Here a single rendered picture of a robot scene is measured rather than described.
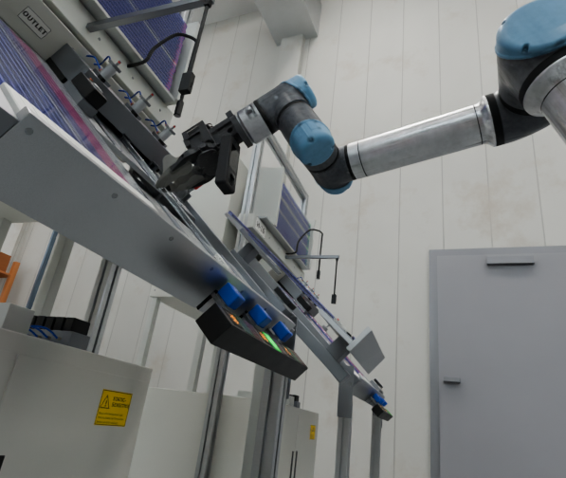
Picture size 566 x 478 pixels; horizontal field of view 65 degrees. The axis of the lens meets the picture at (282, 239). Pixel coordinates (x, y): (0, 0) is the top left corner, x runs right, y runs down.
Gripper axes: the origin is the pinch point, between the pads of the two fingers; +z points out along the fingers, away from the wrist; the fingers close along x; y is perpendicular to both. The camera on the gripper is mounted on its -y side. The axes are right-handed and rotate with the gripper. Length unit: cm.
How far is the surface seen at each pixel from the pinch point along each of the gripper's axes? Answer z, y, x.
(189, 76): -16.4, 9.8, 11.7
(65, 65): 4.2, 26.6, 17.0
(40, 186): -5, -33, 42
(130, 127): 2.0, 20.3, 1.2
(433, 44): -242, 290, -329
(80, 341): 28.3, -19.0, -3.5
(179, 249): -7.1, -32.8, 23.6
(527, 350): -112, -31, -320
